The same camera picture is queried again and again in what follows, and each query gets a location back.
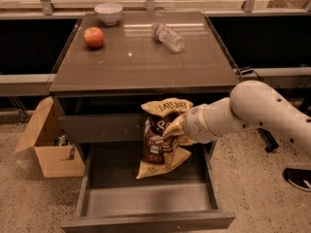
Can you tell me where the clear plastic water bottle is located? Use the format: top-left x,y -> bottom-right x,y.
152,23 -> 186,52

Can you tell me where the black wheeled stand leg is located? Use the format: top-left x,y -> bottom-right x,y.
259,128 -> 279,152

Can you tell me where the open grey middle drawer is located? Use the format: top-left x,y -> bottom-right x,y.
61,142 -> 235,233

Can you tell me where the black cable with plug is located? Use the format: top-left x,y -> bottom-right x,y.
234,65 -> 266,83

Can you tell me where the white ceramic bowl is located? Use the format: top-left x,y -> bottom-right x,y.
94,3 -> 123,25

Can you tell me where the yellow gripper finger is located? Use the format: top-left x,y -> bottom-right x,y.
162,115 -> 185,139
177,135 -> 195,146

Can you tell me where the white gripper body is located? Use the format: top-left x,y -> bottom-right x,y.
183,104 -> 218,144

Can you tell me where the black sneaker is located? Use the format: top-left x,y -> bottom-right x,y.
283,168 -> 311,191

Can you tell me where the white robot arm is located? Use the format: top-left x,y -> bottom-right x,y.
163,81 -> 311,155

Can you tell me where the red apple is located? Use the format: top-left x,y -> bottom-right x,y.
84,27 -> 104,49

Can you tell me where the closed grey top drawer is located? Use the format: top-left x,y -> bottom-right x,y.
59,114 -> 147,143

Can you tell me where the brown sea salt chip bag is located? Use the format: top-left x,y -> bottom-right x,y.
137,98 -> 193,179

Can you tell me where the grey drawer cabinet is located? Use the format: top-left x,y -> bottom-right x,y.
50,11 -> 239,155

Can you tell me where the open cardboard box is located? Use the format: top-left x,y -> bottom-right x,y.
15,97 -> 85,178

